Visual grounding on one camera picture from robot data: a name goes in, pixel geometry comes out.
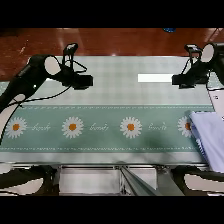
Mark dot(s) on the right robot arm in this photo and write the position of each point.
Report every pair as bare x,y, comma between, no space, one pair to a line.
216,56

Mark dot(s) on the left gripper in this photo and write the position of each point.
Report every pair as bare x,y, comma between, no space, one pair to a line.
83,81

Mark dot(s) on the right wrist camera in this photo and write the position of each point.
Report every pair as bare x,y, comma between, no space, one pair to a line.
193,50

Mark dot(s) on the light blue shirt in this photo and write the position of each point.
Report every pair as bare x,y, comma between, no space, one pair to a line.
210,140

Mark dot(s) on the silver frame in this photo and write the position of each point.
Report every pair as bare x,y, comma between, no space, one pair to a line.
100,180

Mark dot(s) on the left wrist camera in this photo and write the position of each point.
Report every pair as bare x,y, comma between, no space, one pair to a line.
70,50

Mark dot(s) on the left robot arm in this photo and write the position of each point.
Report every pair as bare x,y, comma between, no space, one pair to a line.
30,76

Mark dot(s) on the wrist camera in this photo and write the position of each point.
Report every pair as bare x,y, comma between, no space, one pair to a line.
193,50
70,50

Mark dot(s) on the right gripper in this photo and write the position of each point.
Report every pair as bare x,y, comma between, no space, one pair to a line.
186,80

